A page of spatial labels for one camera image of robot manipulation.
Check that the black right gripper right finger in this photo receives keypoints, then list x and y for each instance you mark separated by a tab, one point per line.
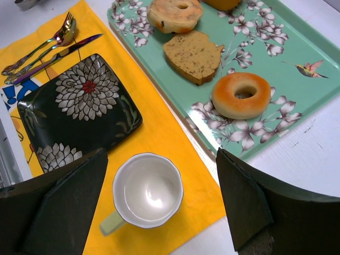
269	216

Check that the brown bread slice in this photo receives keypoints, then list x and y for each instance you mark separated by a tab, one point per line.
193	56

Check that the orange brioche loaf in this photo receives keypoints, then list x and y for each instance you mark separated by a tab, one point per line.
223	5

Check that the speckled raisin bagel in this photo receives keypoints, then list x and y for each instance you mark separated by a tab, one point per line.
174	16

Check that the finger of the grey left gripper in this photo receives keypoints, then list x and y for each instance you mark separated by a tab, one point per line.
25	4

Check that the mint floral serving tray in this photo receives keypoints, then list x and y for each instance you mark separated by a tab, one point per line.
261	37

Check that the white and green mug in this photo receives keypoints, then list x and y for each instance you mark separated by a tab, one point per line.
147	192

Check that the aluminium table edge rail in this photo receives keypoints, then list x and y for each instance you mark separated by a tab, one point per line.
10	172

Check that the iridescent table knife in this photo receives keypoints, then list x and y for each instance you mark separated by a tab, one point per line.
55	58

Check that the black floral square plate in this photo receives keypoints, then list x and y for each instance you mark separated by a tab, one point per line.
84	108

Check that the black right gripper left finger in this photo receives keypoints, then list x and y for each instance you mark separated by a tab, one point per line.
52	213

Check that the iridescent spoon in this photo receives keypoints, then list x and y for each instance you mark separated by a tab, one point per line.
63	34

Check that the iridescent fork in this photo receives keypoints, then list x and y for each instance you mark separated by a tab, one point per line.
40	45

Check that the yellow printed placemat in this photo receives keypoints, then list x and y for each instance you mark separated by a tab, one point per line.
199	225

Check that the golden plain bagel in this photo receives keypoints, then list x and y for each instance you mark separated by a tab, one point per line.
241	95

